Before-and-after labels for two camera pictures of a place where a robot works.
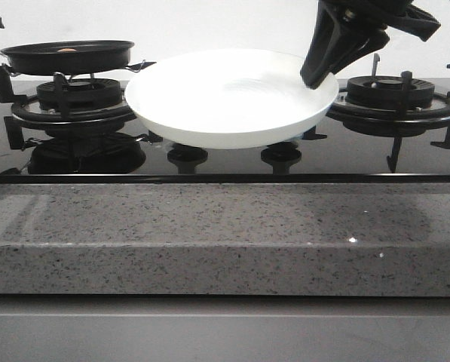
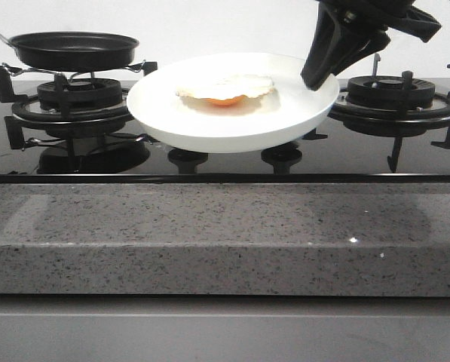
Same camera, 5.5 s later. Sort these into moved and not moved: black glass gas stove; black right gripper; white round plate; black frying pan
Moved: black frying pan
Not moved: white round plate; black glass gas stove; black right gripper
